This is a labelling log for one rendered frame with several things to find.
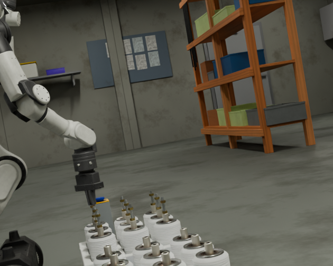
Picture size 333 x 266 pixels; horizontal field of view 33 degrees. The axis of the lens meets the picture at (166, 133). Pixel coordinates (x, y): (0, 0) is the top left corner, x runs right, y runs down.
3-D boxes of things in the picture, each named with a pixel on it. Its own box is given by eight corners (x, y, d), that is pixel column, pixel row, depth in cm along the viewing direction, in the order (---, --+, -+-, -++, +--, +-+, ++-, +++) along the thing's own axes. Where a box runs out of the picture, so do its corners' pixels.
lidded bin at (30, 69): (39, 78, 1092) (37, 63, 1091) (39, 76, 1048) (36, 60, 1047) (11, 83, 1081) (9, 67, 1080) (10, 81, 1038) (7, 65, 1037)
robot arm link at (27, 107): (70, 129, 207) (30, 104, 194) (51, 141, 212) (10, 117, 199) (70, 107, 214) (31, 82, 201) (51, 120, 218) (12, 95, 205)
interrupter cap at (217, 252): (201, 261, 143) (200, 258, 143) (192, 255, 151) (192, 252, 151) (228, 254, 145) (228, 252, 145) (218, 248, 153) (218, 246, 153)
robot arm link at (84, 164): (109, 185, 220) (103, 155, 220) (95, 190, 212) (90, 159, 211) (82, 188, 226) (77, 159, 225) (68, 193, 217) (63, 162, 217)
